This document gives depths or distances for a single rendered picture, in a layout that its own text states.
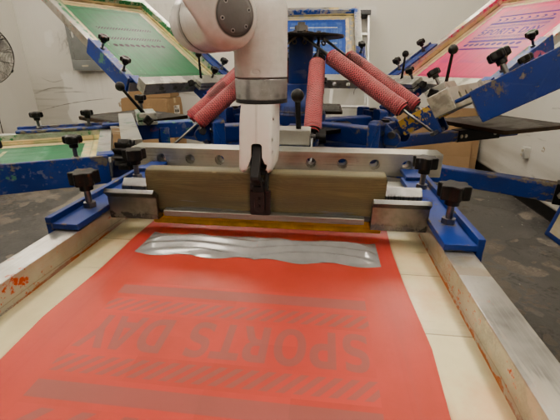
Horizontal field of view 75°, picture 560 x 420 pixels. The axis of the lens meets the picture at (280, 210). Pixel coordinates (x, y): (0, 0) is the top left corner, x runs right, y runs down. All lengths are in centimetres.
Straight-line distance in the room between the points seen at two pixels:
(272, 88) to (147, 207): 28
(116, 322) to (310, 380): 22
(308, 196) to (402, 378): 30
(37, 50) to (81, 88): 69
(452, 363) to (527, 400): 7
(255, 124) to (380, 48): 425
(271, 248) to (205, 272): 10
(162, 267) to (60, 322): 14
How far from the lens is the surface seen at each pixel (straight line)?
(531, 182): 118
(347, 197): 57
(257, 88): 52
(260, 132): 51
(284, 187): 56
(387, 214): 57
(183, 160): 86
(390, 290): 48
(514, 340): 40
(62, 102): 587
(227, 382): 36
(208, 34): 45
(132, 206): 64
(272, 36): 52
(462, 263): 50
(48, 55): 588
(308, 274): 49
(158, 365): 38
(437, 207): 64
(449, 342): 42
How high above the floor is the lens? 122
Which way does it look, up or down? 22 degrees down
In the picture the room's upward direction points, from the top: straight up
